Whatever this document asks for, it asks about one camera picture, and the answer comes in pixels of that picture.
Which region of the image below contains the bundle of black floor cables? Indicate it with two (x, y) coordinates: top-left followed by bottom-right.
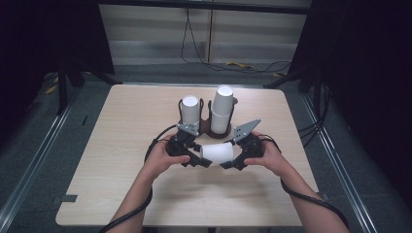
(297, 83), (332, 148)

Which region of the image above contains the black curtain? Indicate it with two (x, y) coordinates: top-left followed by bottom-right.
(0, 0), (116, 153)
(287, 0), (412, 208)

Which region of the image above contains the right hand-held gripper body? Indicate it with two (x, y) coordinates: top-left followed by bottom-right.
(232, 118), (264, 160)

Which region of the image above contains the metal floor rail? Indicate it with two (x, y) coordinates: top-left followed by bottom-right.
(300, 92), (379, 233)
(0, 102), (74, 225)

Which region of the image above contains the black hanging cable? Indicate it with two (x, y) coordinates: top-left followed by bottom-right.
(180, 7), (292, 74)

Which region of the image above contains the black overhead bar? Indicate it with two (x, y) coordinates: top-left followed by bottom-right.
(96, 0), (313, 16)

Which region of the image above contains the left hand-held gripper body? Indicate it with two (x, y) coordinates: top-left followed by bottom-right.
(165, 123), (200, 157)

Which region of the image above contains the person's right hand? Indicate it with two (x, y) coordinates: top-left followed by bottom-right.
(243, 131), (292, 180)

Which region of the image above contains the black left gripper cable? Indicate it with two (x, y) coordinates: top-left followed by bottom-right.
(98, 123), (179, 233)

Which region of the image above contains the white paper cup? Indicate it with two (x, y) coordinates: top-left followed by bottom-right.
(210, 109), (233, 135)
(200, 142), (235, 165)
(211, 84), (235, 117)
(181, 95), (201, 126)

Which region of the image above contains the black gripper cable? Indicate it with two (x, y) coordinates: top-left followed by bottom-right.
(257, 133), (351, 233)
(98, 123), (179, 233)

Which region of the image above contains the person's left hand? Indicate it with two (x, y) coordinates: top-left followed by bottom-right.
(143, 133), (191, 182)

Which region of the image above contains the black metal stand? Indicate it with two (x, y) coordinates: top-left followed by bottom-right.
(55, 57), (122, 117)
(263, 63), (326, 109)

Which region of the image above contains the dark brown double cup holder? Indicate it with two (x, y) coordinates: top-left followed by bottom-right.
(177, 96), (239, 140)

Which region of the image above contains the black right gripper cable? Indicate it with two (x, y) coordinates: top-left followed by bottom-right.
(257, 133), (351, 233)

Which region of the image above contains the beige vertical post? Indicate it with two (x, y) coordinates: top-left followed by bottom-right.
(205, 9), (215, 64)

